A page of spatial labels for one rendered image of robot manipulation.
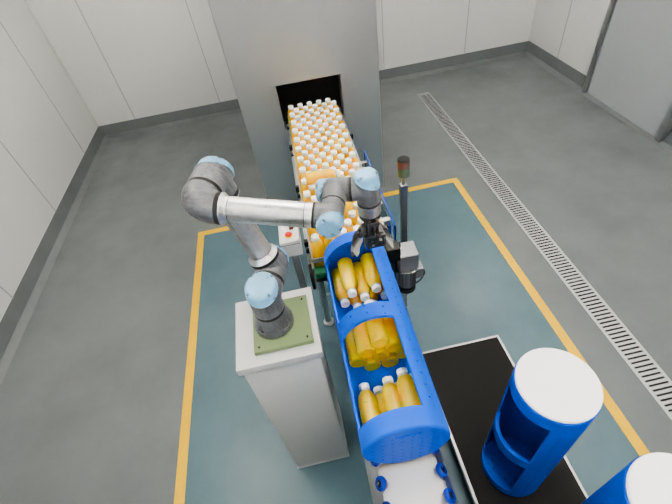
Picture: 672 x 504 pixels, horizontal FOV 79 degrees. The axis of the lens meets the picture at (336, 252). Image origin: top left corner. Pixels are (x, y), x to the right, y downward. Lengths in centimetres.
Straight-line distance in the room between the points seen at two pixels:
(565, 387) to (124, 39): 560
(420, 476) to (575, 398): 58
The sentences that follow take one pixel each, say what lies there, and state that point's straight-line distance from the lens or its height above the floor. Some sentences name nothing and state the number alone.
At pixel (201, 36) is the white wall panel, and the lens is 581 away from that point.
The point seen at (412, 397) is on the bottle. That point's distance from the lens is 143.
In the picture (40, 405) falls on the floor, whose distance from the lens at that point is 357.
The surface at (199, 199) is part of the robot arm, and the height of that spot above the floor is 178.
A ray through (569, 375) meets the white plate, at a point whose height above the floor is 104.
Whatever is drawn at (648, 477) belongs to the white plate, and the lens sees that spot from 163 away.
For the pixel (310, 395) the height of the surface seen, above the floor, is 82.
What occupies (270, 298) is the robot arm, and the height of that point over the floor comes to 137.
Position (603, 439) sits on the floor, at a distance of 282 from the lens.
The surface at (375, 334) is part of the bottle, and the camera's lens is 150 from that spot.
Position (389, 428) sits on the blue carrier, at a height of 123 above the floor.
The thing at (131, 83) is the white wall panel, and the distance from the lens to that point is 614.
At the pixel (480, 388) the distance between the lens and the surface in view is 259.
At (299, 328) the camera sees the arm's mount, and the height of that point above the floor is 117.
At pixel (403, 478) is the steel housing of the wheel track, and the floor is 93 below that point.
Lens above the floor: 244
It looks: 45 degrees down
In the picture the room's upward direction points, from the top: 10 degrees counter-clockwise
